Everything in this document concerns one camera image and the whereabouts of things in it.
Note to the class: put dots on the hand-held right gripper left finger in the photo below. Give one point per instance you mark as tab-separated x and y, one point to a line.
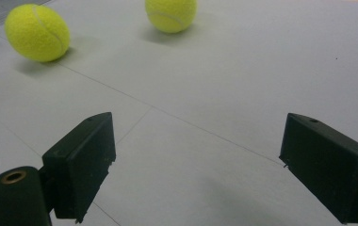
79	166

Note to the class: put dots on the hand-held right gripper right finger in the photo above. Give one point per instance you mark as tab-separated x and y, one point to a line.
331	169

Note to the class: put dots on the yellow tennis ball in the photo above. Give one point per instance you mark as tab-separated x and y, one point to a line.
170	15
37	33

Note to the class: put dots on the white board sheet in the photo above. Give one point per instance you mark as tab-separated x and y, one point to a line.
199	94

